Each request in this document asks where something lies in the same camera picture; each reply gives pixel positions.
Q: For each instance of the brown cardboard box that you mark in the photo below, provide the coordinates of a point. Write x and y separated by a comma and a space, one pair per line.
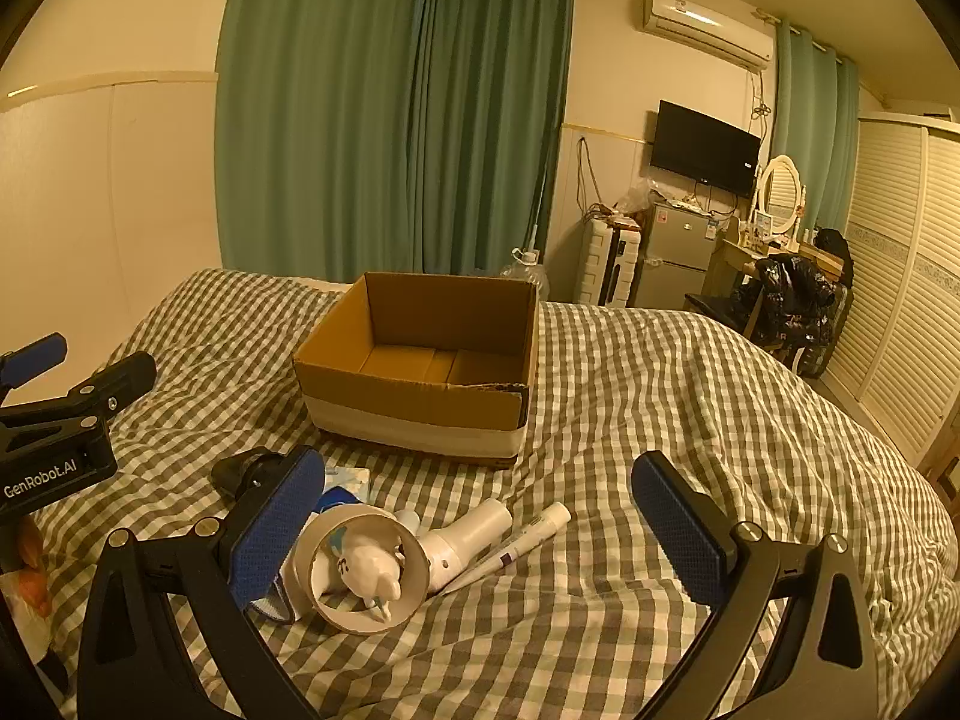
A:
420, 405

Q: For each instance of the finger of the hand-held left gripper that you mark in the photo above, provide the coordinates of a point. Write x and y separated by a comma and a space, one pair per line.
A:
37, 356
124, 375

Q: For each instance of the white tape roll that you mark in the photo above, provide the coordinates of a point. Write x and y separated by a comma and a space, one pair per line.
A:
352, 511

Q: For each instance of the black wall television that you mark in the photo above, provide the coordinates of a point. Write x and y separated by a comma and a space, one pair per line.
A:
701, 146

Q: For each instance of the white louvred wardrobe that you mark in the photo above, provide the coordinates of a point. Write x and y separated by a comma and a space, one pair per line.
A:
900, 277

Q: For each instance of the white air conditioner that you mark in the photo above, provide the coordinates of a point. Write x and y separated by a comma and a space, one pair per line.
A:
705, 26

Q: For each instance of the black round object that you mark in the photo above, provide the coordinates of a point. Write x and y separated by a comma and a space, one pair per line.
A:
236, 471

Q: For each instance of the blue striped white cloth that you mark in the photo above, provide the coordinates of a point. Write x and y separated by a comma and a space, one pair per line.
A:
271, 604

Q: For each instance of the silver fridge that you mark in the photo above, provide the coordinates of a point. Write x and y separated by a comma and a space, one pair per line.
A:
675, 255

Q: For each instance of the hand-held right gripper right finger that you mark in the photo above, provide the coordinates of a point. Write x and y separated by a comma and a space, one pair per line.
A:
675, 525

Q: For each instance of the wooden dressing table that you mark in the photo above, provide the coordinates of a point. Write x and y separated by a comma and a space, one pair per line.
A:
731, 259

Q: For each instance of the blue white packet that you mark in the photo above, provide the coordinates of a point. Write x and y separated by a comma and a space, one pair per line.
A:
337, 499

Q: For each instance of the pale blue tissue packet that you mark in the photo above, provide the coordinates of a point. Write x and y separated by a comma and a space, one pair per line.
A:
349, 478

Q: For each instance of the white cylindrical handheld device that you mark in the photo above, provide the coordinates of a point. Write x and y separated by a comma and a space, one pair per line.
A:
465, 536

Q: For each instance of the white suitcase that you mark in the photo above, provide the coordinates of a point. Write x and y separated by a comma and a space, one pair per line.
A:
600, 262

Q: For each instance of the small white plush toy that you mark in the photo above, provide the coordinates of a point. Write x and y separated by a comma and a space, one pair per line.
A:
367, 566

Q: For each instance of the person's left forearm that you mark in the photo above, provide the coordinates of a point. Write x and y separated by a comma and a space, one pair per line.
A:
30, 577

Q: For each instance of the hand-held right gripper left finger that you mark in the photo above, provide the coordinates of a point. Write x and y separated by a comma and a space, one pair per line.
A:
274, 532

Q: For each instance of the white squeeze tube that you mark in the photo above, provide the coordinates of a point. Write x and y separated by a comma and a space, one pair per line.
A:
525, 532

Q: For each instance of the black bag on chair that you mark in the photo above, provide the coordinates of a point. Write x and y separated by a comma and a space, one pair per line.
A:
795, 300

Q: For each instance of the clear plastic bag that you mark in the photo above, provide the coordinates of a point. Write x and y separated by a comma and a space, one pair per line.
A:
637, 202

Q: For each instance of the checkered bed blanket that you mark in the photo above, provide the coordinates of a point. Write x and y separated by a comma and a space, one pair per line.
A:
637, 390

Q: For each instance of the green curtain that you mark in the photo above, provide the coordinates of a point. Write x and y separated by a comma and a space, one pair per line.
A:
814, 127
487, 112
315, 105

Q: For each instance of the white oval mirror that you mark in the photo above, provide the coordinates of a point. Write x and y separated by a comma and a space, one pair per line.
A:
780, 187

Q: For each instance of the clear water bottle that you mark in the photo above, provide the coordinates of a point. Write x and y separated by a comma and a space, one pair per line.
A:
525, 271

